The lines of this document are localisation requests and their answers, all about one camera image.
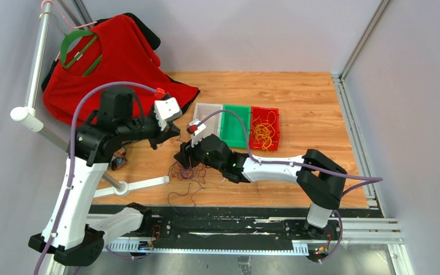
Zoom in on yellow cable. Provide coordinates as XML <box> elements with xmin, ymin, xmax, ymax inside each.
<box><xmin>252</xmin><ymin>111</ymin><xmax>278</xmax><ymax>152</ymax></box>

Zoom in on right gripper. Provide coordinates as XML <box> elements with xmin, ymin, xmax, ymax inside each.
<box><xmin>175</xmin><ymin>133</ymin><xmax>223</xmax><ymax>173</ymax></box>

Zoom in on pink clothes hanger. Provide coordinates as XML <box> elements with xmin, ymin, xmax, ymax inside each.
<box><xmin>40</xmin><ymin>0</ymin><xmax>99</xmax><ymax>61</ymax></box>

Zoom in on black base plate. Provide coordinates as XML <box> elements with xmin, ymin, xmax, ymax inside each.
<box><xmin>91</xmin><ymin>204</ymin><xmax>384</xmax><ymax>252</ymax></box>

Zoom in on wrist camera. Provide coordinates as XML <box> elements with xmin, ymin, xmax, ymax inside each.
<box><xmin>186</xmin><ymin>119</ymin><xmax>206</xmax><ymax>147</ymax></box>
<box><xmin>154</xmin><ymin>97</ymin><xmax>183</xmax><ymax>131</ymax></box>

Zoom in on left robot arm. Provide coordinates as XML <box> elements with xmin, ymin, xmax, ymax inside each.
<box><xmin>28</xmin><ymin>81</ymin><xmax>182</xmax><ymax>267</ymax></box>

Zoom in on red plastic bin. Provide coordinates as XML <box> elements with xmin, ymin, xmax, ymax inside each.
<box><xmin>249</xmin><ymin>106</ymin><xmax>281</xmax><ymax>152</ymax></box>

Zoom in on red t-shirt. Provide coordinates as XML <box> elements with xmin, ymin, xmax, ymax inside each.
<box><xmin>42</xmin><ymin>14</ymin><xmax>201</xmax><ymax>132</ymax></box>

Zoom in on white plastic bin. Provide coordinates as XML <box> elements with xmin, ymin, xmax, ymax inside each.
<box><xmin>191</xmin><ymin>102</ymin><xmax>224</xmax><ymax>138</ymax></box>

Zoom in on plaid shirt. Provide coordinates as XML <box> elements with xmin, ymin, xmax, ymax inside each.
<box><xmin>109</xmin><ymin>147</ymin><xmax>128</xmax><ymax>171</ymax></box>

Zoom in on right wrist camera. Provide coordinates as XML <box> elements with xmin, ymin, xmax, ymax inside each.
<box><xmin>186</xmin><ymin>119</ymin><xmax>206</xmax><ymax>147</ymax></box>

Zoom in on white clothes rack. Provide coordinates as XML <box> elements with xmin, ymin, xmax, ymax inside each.
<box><xmin>10</xmin><ymin>1</ymin><xmax>170</xmax><ymax>199</ymax></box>

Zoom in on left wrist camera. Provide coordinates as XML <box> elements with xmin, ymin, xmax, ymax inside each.
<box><xmin>154</xmin><ymin>97</ymin><xmax>183</xmax><ymax>131</ymax></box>

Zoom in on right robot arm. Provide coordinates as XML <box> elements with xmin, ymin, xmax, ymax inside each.
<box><xmin>174</xmin><ymin>135</ymin><xmax>348</xmax><ymax>239</ymax></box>

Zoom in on aluminium frame rail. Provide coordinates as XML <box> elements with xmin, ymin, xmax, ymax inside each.
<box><xmin>332</xmin><ymin>1</ymin><xmax>403</xmax><ymax>245</ymax></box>

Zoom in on green plastic bin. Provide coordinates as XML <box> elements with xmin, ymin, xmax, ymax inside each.
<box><xmin>219</xmin><ymin>105</ymin><xmax>251</xmax><ymax>148</ymax></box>

